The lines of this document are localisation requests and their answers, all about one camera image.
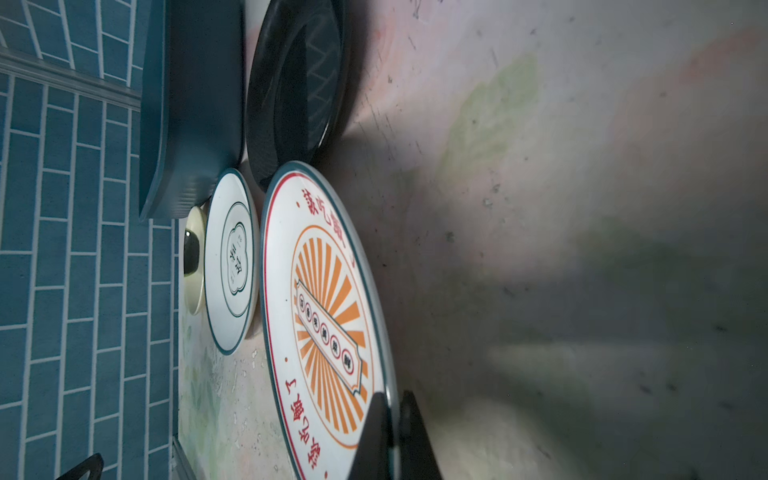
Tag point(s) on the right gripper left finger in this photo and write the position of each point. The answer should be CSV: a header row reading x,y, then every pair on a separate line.
x,y
371,460

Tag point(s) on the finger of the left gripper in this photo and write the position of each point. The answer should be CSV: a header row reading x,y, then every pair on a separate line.
x,y
89,469

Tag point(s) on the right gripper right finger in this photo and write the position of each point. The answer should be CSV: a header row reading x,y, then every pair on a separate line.
x,y
418,460

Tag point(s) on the white plate orange sunburst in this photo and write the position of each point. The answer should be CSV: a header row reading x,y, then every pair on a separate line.
x,y
324,329

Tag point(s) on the white plate cloud emblem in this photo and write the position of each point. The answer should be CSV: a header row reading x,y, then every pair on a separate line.
x,y
231,261

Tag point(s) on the teal plastic bin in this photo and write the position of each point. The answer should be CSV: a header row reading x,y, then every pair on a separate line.
x,y
191,115

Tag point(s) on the cream plate black patch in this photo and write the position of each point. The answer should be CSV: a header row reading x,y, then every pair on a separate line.
x,y
193,260

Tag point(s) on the black small plate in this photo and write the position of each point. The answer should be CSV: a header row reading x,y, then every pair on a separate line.
x,y
296,85

